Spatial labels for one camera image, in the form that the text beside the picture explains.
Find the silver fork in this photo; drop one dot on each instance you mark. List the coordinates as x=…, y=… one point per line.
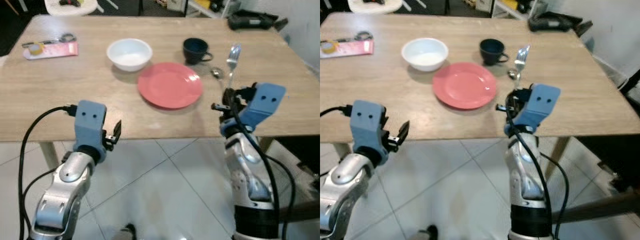
x=233, y=56
x=521, y=57

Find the white round stool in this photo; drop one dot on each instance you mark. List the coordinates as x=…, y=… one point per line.
x=375, y=7
x=70, y=9

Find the white storage shelf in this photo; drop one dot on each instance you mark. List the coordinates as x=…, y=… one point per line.
x=510, y=6
x=210, y=6

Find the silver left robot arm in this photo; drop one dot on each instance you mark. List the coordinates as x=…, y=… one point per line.
x=337, y=190
x=65, y=190

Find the silver spoon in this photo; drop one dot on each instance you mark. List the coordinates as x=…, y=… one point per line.
x=216, y=73
x=512, y=74

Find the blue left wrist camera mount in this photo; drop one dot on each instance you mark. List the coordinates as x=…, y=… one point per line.
x=90, y=122
x=367, y=125

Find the pink flat package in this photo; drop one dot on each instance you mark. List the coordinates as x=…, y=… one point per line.
x=352, y=48
x=57, y=50

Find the black robot foot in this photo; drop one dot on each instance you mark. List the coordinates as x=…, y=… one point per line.
x=126, y=232
x=429, y=233

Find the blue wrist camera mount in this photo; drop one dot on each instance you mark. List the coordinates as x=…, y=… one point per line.
x=367, y=125
x=542, y=102
x=265, y=102
x=90, y=122

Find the dark blue cup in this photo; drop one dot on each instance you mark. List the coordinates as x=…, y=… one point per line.
x=491, y=52
x=194, y=51

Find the black power tool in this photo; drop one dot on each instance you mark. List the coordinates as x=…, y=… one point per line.
x=552, y=23
x=250, y=21

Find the white bowl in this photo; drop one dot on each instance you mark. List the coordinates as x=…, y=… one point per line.
x=425, y=55
x=129, y=55

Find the dark wooden chair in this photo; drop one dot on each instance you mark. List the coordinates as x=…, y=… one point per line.
x=615, y=160

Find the yellow tape roll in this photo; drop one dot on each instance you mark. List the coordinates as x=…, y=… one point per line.
x=329, y=47
x=35, y=48

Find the red round plate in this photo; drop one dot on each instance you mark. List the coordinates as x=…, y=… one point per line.
x=170, y=86
x=464, y=86

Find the wooden dining table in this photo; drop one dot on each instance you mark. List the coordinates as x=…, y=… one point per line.
x=560, y=65
x=75, y=90

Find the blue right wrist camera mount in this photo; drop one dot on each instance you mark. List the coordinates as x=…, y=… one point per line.
x=542, y=102
x=265, y=102

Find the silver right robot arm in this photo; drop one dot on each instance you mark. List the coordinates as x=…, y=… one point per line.
x=525, y=185
x=247, y=185

